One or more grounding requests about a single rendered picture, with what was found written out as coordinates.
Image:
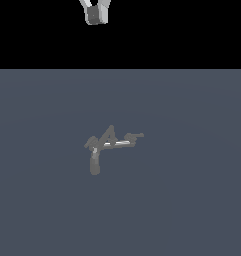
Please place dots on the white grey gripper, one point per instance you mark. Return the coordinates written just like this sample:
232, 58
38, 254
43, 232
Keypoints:
93, 15

